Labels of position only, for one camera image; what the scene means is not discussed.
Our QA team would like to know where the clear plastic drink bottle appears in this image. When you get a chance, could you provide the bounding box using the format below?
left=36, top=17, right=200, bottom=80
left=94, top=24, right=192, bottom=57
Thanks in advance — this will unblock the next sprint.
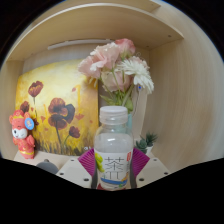
left=93, top=105, right=135, bottom=191

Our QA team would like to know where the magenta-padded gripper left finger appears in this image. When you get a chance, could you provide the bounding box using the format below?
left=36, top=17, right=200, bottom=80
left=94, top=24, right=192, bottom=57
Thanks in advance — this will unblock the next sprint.
left=55, top=148, right=99, bottom=190

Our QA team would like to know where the grey cup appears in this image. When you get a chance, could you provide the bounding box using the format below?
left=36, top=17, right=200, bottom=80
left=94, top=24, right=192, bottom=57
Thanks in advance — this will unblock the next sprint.
left=35, top=158, right=61, bottom=175

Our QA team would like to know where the white light strip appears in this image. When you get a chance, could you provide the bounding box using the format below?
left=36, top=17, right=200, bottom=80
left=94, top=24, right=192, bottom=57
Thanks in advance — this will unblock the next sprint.
left=46, top=38, right=116, bottom=51

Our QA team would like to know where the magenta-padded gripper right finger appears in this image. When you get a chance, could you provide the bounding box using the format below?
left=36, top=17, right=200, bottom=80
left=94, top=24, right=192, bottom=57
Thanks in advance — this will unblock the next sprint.
left=129, top=147, right=171, bottom=189

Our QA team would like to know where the yellow poppy flower painting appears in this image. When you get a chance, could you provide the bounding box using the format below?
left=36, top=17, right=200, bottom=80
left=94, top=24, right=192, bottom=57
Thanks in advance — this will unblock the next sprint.
left=14, top=58, right=101, bottom=157

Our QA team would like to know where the red plush mouse toy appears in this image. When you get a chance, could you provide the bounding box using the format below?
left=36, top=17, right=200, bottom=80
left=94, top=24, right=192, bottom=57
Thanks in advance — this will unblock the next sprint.
left=8, top=109, right=37, bottom=160

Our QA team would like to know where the pink and white flower bouquet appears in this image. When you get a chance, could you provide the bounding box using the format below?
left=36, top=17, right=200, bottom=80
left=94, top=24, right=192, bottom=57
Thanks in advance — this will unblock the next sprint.
left=77, top=37, right=156, bottom=115

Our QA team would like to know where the pale teal vase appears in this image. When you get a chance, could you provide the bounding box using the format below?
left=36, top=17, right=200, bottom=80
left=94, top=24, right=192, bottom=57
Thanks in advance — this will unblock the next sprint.
left=126, top=113, right=134, bottom=132

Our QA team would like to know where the light wooden shelf board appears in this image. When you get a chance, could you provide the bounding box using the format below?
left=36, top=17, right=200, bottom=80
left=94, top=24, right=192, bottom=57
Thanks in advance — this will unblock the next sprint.
left=5, top=2, right=185, bottom=62
left=63, top=0, right=162, bottom=14

